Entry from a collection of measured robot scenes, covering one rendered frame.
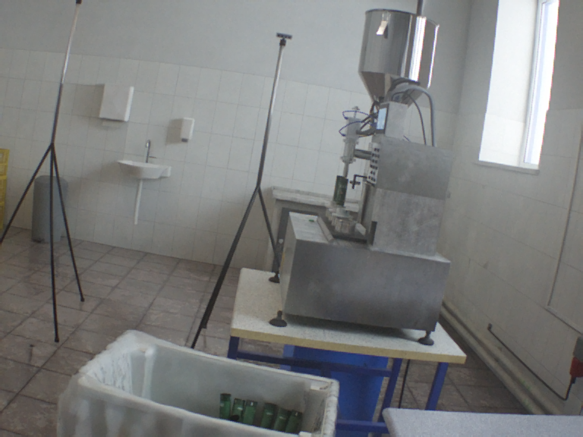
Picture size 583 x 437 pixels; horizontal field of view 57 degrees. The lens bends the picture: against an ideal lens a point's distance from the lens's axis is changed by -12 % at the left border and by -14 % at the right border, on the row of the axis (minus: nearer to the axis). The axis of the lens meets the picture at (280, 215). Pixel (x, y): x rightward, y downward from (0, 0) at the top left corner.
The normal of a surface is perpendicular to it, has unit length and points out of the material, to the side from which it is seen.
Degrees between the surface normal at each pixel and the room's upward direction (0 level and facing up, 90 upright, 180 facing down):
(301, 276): 90
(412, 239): 90
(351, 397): 90
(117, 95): 90
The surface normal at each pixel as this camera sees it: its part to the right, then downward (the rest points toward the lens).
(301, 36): 0.02, 0.14
